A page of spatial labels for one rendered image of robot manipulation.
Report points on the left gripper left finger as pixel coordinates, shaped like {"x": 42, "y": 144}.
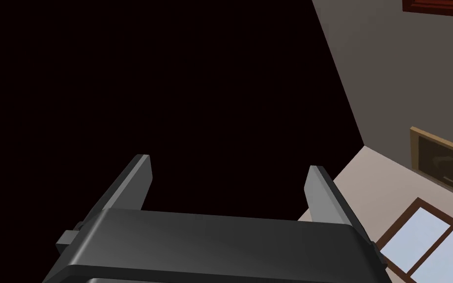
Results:
{"x": 130, "y": 188}

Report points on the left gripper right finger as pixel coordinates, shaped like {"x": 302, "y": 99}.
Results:
{"x": 324, "y": 198}

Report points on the gold framed dark picture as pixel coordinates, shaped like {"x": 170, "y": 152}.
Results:
{"x": 444, "y": 161}

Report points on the brown framed window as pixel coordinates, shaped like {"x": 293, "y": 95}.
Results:
{"x": 427, "y": 239}

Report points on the red wooden frame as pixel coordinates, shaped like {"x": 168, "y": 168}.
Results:
{"x": 440, "y": 7}

